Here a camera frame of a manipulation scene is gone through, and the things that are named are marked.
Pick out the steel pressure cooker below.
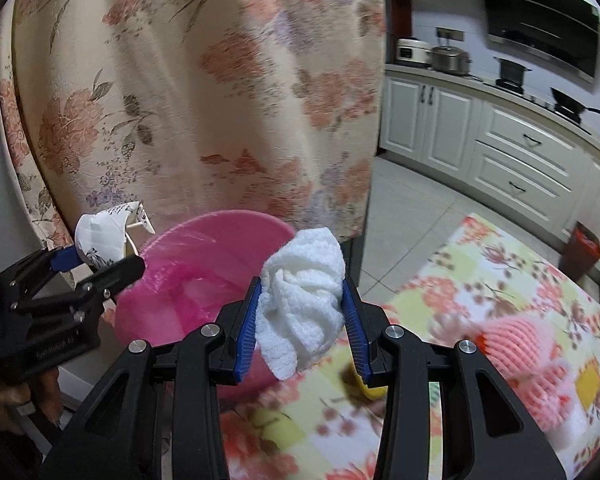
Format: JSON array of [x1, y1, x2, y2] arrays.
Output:
[[427, 44, 474, 77]]

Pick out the gas stove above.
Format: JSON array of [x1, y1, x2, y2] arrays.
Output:
[[492, 80, 594, 134]]

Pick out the white lower kitchen cabinets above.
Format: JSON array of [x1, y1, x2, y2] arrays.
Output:
[[380, 62, 600, 302]]

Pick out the black stock pot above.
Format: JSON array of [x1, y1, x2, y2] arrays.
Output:
[[494, 57, 532, 92]]

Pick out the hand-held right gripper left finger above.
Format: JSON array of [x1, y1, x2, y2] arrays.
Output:
[[40, 276, 264, 480]]

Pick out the black range hood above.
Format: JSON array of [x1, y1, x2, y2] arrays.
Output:
[[475, 0, 600, 84]]

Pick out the large white foam sheet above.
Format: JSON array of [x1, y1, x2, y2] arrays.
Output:
[[256, 227, 347, 380]]

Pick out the white rice cooker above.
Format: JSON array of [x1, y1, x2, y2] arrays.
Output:
[[395, 37, 431, 69]]

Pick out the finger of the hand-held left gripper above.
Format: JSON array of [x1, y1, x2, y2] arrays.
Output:
[[10, 255, 147, 332], [0, 246, 86, 308]]

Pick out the large yellow sponge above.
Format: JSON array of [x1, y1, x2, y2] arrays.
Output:
[[346, 360, 387, 402]]

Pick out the person's left hand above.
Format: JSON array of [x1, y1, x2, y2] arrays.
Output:
[[0, 365, 63, 434]]

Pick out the floral tablecloth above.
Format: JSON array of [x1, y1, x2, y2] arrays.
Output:
[[219, 212, 600, 480]]

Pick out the floral curtain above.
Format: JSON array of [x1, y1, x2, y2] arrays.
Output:
[[0, 0, 387, 263]]

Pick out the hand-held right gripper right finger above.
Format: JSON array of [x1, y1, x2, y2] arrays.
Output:
[[340, 277, 568, 480]]

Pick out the black wok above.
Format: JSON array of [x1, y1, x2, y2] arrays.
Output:
[[549, 87, 600, 122]]

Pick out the small yellow sponge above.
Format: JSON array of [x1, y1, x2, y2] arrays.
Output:
[[574, 364, 600, 407]]

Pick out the pink foam fruit net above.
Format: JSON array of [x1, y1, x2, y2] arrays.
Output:
[[517, 357, 600, 433], [472, 317, 552, 378]]

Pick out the pink trash bin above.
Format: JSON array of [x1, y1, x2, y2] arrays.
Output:
[[113, 210, 299, 402]]

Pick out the red box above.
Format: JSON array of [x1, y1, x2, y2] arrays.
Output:
[[559, 221, 600, 282]]

